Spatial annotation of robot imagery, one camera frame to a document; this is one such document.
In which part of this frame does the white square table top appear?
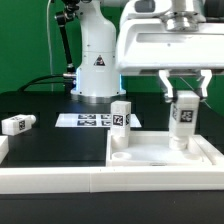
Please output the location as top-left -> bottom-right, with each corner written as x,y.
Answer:
106,131 -> 224,167

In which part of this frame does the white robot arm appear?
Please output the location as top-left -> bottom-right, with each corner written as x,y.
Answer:
71,0 -> 224,103

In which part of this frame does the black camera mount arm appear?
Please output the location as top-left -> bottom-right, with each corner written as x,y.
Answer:
55,0 -> 80,77

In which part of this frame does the black cable bundle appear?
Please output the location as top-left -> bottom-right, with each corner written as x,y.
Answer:
17,73 -> 77,93

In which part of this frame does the white U-shaped obstacle fence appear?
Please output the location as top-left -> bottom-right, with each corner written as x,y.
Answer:
0,134 -> 224,195

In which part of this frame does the white marker base plate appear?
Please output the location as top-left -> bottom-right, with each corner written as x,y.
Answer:
55,113 -> 141,128

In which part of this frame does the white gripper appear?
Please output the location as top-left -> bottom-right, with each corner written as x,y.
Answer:
116,19 -> 224,102

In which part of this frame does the white cable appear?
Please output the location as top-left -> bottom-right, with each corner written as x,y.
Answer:
46,0 -> 55,92

